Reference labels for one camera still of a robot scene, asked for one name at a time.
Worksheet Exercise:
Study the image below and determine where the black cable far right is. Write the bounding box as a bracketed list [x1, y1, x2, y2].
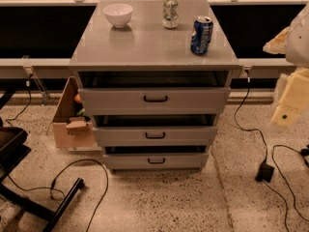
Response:
[262, 144, 309, 232]

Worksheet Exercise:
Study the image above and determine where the black cable left wall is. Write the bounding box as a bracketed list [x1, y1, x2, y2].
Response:
[4, 73, 35, 128]

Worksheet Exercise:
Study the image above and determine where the orange ball in box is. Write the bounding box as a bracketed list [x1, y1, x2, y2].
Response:
[74, 94, 82, 103]

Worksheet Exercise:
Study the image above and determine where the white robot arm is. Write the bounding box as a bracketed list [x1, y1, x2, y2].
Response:
[263, 4, 309, 128]

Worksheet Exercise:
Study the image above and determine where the grey drawer cabinet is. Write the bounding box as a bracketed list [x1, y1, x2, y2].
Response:
[68, 0, 242, 173]

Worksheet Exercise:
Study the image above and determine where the grey top drawer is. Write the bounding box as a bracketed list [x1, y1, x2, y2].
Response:
[78, 88, 230, 115]

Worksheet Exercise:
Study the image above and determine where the white green soda can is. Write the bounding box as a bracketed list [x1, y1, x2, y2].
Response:
[162, 0, 179, 29]

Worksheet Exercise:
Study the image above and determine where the black cable left floor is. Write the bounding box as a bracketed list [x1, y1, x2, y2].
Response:
[6, 159, 110, 232]

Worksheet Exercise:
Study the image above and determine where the cardboard box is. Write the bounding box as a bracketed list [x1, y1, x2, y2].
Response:
[52, 76, 96, 150]

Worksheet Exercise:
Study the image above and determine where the grey middle drawer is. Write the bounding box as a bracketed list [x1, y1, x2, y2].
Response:
[93, 126, 217, 147]

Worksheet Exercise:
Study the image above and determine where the black power adapter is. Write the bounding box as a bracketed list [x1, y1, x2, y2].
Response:
[255, 162, 274, 183]

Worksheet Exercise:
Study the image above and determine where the black chair base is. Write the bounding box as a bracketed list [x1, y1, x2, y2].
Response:
[0, 90, 86, 232]

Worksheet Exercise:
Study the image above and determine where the white bowl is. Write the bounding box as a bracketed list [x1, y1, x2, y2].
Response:
[103, 4, 133, 28]

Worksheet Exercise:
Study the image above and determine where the grey drawer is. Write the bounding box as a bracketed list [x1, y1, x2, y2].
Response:
[78, 88, 230, 115]
[93, 126, 217, 147]
[102, 153, 209, 170]

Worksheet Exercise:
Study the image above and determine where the blue soda can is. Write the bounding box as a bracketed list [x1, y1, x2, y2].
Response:
[190, 15, 213, 55]

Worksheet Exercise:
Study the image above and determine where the black cable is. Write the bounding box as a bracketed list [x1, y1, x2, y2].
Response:
[233, 77, 269, 166]
[262, 144, 309, 232]

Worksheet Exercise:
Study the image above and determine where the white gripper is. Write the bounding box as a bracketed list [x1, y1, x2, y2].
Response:
[270, 68, 309, 127]

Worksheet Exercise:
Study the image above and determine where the grey bottom drawer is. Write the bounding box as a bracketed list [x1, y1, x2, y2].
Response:
[102, 153, 209, 170]

